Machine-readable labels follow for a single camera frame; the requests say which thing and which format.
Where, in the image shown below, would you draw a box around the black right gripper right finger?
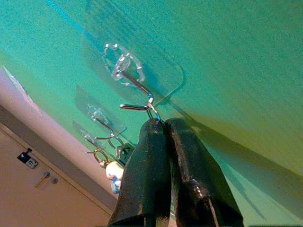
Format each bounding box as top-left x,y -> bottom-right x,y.
164,117 -> 245,227

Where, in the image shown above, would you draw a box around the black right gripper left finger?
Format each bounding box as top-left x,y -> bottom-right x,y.
107,117 -> 173,227

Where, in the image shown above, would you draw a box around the thin silver key ring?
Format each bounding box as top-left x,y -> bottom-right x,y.
145,92 -> 164,123

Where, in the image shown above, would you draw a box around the keys with white plush charm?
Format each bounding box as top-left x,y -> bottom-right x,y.
93,148 -> 126,195

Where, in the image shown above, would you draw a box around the clear adhesive metal hook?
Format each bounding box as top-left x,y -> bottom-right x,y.
80,35 -> 187,112
71,120 -> 107,155
74,84 -> 128,143

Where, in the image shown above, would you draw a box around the beige door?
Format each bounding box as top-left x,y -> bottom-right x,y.
0,122 -> 115,227

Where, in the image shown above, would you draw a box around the black door lock plate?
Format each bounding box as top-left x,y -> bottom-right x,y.
17,148 -> 39,170

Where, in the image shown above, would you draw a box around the dark key on silver ring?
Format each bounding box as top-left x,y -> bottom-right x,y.
107,135 -> 136,166

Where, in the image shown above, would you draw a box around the grey door frame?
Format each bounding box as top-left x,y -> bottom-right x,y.
0,104 -> 118,211

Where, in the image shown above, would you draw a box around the silver door handle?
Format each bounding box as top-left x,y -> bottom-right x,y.
34,171 -> 51,189

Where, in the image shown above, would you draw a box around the green wall board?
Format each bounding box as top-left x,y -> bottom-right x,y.
0,0 -> 303,227

